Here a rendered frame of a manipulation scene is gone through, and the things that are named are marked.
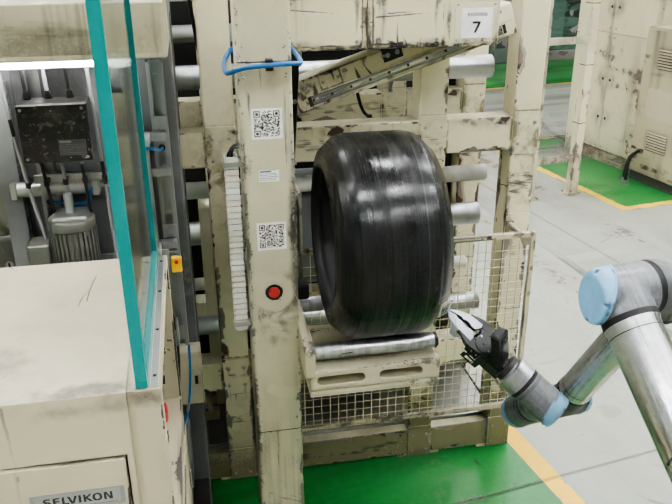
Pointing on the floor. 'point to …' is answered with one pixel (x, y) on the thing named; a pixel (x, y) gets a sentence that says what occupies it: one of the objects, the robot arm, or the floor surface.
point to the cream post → (273, 452)
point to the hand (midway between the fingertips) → (453, 313)
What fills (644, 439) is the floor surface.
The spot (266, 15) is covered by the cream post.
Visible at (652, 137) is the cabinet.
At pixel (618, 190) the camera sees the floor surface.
